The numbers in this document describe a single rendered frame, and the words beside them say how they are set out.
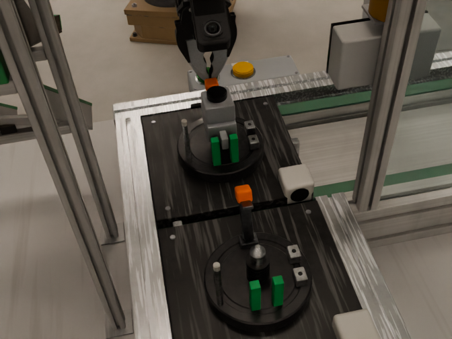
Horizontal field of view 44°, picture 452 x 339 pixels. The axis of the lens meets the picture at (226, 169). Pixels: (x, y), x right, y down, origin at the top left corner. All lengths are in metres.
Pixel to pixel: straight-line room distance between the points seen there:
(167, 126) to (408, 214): 0.42
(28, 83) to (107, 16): 0.99
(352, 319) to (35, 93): 0.44
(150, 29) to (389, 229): 0.75
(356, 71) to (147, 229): 0.37
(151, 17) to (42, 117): 0.82
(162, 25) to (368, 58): 0.74
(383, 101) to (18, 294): 0.61
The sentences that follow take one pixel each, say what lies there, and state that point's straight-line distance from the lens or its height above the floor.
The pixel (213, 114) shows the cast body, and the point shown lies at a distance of 0.81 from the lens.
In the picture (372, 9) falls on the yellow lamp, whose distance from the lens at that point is 0.67.
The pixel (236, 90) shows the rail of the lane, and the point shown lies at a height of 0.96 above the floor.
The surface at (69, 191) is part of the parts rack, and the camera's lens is 0.61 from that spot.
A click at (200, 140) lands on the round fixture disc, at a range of 0.90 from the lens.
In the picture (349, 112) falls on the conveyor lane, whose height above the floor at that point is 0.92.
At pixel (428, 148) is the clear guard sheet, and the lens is 0.81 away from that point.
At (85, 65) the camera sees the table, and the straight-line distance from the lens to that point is 1.34.
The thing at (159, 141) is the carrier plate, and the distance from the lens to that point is 0.93.
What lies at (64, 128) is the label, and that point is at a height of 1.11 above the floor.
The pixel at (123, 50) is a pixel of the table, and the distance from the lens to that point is 1.37.
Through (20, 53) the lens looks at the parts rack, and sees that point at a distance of 0.51.
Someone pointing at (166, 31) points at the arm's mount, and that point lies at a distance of 1.35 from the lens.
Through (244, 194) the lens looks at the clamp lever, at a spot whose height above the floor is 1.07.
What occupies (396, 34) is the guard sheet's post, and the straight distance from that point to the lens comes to 0.64.
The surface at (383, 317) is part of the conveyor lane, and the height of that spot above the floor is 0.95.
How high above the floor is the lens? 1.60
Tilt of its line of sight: 46 degrees down
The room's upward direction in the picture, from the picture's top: 4 degrees counter-clockwise
